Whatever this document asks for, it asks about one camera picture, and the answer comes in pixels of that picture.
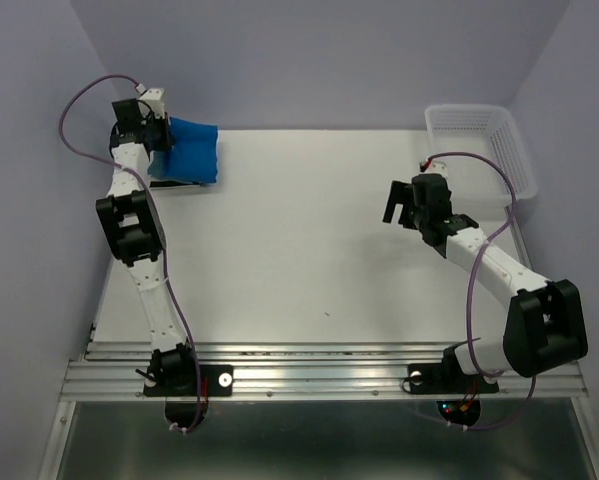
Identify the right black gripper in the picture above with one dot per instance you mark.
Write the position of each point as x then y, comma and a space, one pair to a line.
401, 192

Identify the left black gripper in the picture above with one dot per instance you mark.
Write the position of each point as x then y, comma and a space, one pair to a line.
166, 141

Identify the teal tank top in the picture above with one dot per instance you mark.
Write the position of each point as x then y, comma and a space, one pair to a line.
157, 168

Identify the blue tank top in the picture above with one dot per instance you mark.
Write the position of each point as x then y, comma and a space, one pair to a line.
193, 157

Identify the black white striped tank top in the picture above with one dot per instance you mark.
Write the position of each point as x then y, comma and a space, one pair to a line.
171, 184

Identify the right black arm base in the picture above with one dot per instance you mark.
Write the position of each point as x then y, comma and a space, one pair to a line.
459, 402

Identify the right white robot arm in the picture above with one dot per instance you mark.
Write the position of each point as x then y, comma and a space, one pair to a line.
544, 326

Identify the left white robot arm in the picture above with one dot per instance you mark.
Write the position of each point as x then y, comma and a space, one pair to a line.
131, 223

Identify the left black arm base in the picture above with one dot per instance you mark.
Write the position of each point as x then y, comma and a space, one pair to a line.
186, 385

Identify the white plastic basket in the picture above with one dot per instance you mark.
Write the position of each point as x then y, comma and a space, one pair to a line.
490, 154

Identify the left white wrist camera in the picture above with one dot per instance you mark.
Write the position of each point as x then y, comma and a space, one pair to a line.
153, 99

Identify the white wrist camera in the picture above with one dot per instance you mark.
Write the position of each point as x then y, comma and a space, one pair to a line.
153, 99
434, 167

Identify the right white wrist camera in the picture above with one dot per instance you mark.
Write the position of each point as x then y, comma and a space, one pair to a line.
434, 167

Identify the aluminium mounting rail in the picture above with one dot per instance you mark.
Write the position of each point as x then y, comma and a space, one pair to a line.
261, 372

